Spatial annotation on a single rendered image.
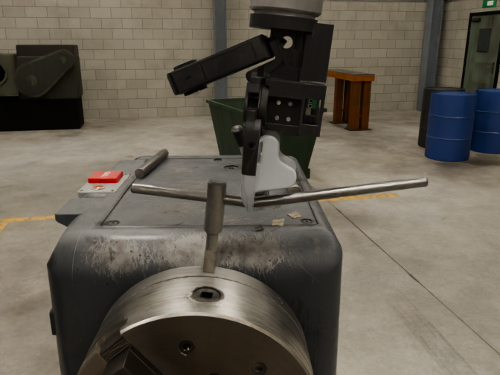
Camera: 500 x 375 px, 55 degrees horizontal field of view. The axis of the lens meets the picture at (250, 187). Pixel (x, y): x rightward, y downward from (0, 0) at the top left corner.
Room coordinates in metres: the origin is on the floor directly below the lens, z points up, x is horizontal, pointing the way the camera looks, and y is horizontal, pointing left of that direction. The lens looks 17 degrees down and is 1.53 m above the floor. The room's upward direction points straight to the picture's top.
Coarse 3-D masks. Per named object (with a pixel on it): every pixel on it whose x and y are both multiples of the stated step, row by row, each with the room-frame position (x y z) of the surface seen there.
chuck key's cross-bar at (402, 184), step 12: (396, 180) 0.51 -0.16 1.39; (408, 180) 0.51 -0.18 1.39; (420, 180) 0.50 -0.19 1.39; (132, 192) 0.53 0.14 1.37; (144, 192) 0.53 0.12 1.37; (156, 192) 0.52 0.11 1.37; (168, 192) 0.52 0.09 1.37; (180, 192) 0.52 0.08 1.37; (192, 192) 0.52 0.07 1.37; (204, 192) 0.53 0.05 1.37; (300, 192) 0.52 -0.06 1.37; (312, 192) 0.51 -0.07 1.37; (324, 192) 0.51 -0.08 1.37; (336, 192) 0.51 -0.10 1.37; (348, 192) 0.51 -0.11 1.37; (360, 192) 0.51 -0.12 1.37; (372, 192) 0.51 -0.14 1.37; (228, 204) 0.52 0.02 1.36; (240, 204) 0.52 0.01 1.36; (264, 204) 0.52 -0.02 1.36; (276, 204) 0.51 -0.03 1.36
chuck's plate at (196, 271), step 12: (156, 276) 0.59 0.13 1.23; (168, 276) 0.58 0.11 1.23; (180, 276) 0.57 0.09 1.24; (192, 276) 0.57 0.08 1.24; (204, 276) 0.57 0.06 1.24; (216, 276) 0.57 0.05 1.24; (228, 276) 0.58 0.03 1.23; (240, 276) 0.59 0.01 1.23; (132, 288) 0.59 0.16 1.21; (144, 288) 0.57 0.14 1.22; (252, 288) 0.57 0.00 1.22; (264, 288) 0.59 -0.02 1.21; (120, 300) 0.58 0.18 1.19; (276, 300) 0.58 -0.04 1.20; (108, 312) 0.59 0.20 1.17; (288, 312) 0.58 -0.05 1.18; (300, 324) 0.60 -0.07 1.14
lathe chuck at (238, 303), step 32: (160, 288) 0.55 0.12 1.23; (192, 288) 0.54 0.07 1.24; (224, 288) 0.55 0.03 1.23; (128, 320) 0.50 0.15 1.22; (160, 320) 0.48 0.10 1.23; (192, 320) 0.48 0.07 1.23; (224, 320) 0.48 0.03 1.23; (256, 320) 0.50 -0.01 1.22; (288, 320) 0.55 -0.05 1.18; (96, 352) 0.48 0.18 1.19; (160, 352) 0.48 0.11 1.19; (192, 352) 0.48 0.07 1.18; (224, 352) 0.48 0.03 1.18; (256, 352) 0.48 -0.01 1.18; (288, 352) 0.48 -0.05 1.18
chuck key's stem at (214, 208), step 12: (216, 180) 0.53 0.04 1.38; (216, 192) 0.51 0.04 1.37; (216, 204) 0.51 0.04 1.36; (216, 216) 0.51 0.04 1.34; (204, 228) 0.52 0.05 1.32; (216, 228) 0.51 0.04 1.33; (216, 240) 0.52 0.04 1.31; (216, 252) 0.52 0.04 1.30; (204, 264) 0.52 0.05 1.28; (216, 264) 0.53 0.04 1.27
